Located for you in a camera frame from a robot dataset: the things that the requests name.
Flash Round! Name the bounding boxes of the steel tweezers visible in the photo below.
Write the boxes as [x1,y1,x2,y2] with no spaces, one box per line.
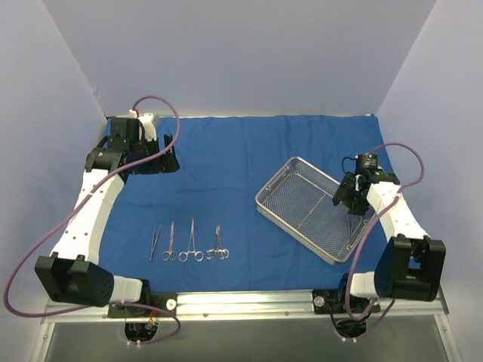
[149,224,162,262]
[346,213,361,238]

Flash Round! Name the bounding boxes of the metal mesh instrument tray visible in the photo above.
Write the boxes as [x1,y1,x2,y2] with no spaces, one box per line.
[255,157,375,265]

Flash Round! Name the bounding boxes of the blue surgical wrap cloth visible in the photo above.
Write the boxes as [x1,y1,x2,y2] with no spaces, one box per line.
[100,115,383,292]

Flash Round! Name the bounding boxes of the steel forceps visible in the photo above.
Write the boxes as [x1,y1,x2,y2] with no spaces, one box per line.
[206,224,229,259]
[178,218,204,262]

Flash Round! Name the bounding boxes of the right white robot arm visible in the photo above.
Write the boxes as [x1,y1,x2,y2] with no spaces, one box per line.
[333,153,446,311]

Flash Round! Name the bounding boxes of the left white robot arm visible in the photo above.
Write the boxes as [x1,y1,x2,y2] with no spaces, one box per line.
[35,113,180,316]

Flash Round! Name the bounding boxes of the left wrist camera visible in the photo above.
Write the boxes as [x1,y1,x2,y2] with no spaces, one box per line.
[128,109,159,142]

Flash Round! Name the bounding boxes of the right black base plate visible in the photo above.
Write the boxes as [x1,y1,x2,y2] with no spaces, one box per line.
[311,290,370,314]

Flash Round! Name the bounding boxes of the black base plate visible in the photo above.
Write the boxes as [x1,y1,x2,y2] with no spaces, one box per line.
[311,290,370,314]
[107,293,178,318]

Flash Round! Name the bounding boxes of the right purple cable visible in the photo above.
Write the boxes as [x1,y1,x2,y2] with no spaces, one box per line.
[334,142,426,339]

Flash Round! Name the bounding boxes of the purple cable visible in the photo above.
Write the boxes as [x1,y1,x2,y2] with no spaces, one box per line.
[334,142,426,339]
[2,96,181,345]

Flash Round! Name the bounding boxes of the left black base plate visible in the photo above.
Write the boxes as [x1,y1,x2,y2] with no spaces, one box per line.
[107,293,178,318]

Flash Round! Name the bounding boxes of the aluminium front rail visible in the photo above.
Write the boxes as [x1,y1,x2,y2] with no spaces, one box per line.
[41,290,449,323]

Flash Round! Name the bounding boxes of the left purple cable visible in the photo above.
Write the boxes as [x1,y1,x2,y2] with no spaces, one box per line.
[2,96,181,345]

